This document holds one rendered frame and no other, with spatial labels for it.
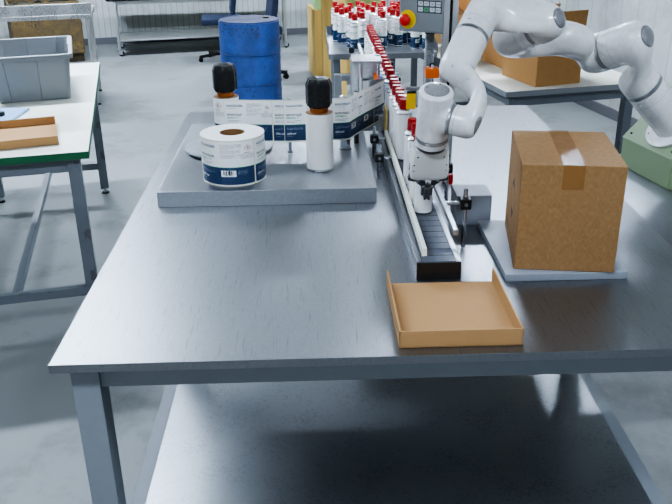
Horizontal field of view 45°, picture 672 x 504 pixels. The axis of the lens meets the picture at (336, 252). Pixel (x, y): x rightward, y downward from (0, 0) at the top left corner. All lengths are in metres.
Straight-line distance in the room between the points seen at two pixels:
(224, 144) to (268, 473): 0.97
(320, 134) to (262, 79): 4.27
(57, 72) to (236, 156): 1.86
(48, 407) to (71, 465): 0.38
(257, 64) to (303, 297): 4.99
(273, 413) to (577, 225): 1.13
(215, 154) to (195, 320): 0.79
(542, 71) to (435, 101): 2.42
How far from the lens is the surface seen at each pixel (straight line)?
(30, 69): 4.20
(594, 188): 1.98
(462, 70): 2.06
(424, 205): 2.25
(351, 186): 2.48
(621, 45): 2.57
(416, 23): 2.72
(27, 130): 3.68
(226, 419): 2.56
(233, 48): 6.80
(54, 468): 2.87
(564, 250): 2.02
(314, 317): 1.82
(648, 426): 3.05
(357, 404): 2.60
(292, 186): 2.49
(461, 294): 1.92
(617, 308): 1.95
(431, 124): 1.99
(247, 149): 2.49
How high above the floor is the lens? 1.70
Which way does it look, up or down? 24 degrees down
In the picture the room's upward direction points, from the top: 1 degrees counter-clockwise
